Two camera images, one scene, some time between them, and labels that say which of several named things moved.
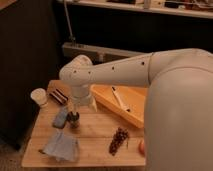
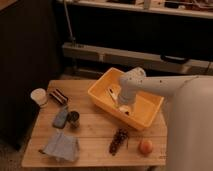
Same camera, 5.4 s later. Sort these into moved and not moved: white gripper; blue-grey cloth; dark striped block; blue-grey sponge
Moved: white gripper
Not moved: dark striped block; blue-grey sponge; blue-grey cloth
